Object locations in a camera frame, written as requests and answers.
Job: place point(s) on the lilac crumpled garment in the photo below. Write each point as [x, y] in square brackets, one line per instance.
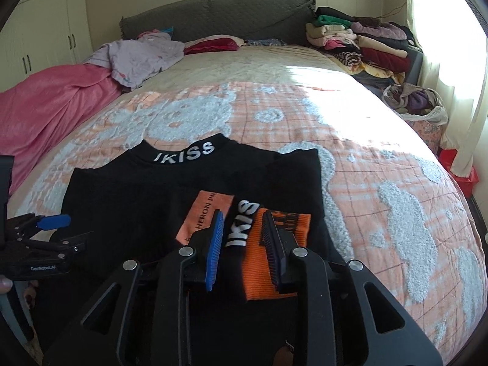
[133, 61]

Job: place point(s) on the pile of folded clothes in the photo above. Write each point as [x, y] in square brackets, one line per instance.
[375, 53]

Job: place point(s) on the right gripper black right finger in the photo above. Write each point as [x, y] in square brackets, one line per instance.
[296, 269]

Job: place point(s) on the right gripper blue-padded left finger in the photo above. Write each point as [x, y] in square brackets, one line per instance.
[188, 271]

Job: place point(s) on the red pillow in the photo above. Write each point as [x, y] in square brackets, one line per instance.
[216, 43]

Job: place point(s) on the cream wardrobe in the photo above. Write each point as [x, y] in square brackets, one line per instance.
[40, 34]

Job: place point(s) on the black IKISS sweatshirt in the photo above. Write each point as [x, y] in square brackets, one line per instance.
[146, 204]

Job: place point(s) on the cream curtain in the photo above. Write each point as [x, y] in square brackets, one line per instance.
[454, 45]

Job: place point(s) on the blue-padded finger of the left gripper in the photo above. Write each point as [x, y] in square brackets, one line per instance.
[53, 222]

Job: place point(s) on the left hand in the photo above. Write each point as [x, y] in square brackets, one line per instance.
[5, 285]

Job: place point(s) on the dark grey quilted headboard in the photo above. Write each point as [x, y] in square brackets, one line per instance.
[254, 20]

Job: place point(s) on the floral laundry basket with clothes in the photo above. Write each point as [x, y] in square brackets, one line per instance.
[421, 108]

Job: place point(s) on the pink blanket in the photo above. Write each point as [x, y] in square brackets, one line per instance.
[39, 112]

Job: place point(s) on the orange plaid bedspread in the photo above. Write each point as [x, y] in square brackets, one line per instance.
[390, 203]

